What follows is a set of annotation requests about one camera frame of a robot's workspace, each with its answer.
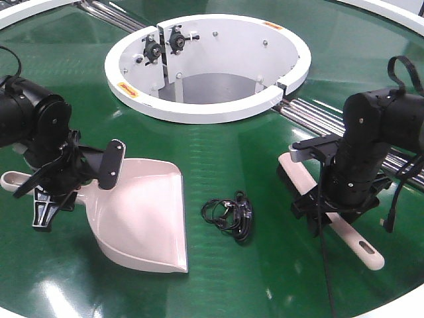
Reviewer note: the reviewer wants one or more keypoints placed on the right metal roller strip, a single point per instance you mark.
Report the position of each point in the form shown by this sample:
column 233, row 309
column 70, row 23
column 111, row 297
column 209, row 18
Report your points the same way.
column 317, row 118

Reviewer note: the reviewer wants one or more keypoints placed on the white rim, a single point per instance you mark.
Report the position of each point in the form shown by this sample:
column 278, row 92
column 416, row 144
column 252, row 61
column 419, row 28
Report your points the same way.
column 13, row 13
column 390, row 11

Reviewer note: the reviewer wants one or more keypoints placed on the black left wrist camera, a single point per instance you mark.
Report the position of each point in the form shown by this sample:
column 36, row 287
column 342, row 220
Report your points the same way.
column 111, row 163

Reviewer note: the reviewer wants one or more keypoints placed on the pink plastic dustpan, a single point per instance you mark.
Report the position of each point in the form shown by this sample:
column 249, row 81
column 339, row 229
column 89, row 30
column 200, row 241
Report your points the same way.
column 140, row 223

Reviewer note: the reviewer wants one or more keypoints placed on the pink hand broom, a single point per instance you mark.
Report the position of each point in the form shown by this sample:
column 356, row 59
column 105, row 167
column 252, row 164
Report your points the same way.
column 303, row 181

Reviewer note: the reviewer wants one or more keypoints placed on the black bearing mount right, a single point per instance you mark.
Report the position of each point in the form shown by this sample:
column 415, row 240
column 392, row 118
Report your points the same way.
column 177, row 40

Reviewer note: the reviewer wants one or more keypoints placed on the left metal roller strip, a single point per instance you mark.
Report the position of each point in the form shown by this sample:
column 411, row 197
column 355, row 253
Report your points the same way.
column 112, row 15

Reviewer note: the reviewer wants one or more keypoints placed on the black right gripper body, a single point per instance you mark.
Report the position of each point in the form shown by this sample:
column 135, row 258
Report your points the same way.
column 314, row 204

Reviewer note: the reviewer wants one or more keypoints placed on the white outer rim left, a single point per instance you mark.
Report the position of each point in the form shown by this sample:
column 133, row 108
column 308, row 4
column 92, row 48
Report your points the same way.
column 13, row 13

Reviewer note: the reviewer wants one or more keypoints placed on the black bearing mount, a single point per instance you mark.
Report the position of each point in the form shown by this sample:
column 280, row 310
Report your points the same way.
column 152, row 51
column 177, row 40

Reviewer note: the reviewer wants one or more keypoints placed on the black bearing mount left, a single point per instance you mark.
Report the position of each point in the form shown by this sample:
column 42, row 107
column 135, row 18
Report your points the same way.
column 152, row 51

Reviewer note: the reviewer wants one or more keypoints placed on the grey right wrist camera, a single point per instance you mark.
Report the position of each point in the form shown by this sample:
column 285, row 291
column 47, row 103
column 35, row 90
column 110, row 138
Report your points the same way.
column 321, row 148

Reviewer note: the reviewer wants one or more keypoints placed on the metal roller strip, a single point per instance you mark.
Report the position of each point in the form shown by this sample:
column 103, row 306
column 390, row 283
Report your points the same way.
column 317, row 118
column 112, row 15

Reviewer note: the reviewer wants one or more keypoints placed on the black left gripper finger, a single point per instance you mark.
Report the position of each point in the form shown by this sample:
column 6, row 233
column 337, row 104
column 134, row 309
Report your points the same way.
column 46, row 207

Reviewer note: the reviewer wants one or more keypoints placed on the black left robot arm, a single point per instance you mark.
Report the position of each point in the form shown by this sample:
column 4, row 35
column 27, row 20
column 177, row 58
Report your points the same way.
column 36, row 121

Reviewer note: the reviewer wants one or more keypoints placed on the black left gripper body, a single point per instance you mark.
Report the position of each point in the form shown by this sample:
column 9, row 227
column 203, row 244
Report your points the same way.
column 62, row 169

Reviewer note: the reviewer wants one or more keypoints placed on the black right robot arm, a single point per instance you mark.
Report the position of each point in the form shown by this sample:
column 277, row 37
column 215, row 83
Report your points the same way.
column 350, row 179

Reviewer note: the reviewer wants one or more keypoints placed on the white central ring housing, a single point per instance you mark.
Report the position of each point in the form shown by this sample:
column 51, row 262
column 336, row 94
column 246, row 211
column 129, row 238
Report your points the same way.
column 240, row 67

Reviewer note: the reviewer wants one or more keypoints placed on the white outer rim right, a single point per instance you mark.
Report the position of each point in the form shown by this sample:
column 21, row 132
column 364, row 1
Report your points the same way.
column 390, row 11

